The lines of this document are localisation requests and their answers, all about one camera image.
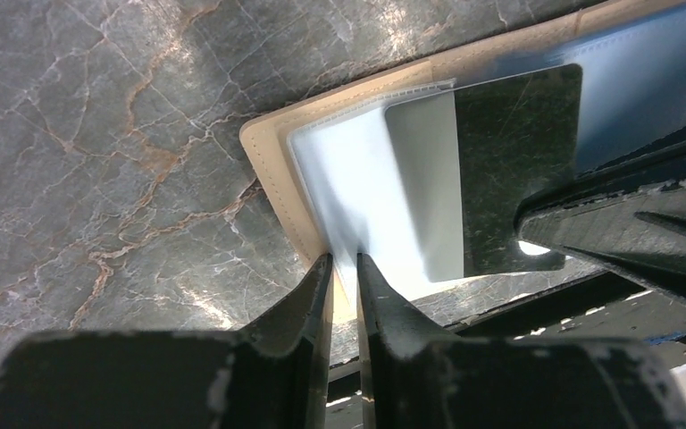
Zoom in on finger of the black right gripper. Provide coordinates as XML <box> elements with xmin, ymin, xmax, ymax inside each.
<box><xmin>516</xmin><ymin>127</ymin><xmax>686</xmax><ymax>306</ymax></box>

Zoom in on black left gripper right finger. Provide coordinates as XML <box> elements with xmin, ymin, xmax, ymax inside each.
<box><xmin>356</xmin><ymin>254</ymin><xmax>686</xmax><ymax>428</ymax></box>

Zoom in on cream leather card holder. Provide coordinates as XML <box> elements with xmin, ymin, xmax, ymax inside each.
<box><xmin>239</xmin><ymin>1</ymin><xmax>686</xmax><ymax>322</ymax></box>

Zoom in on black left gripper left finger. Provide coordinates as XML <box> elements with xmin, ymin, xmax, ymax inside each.
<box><xmin>0</xmin><ymin>254</ymin><xmax>333</xmax><ymax>428</ymax></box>

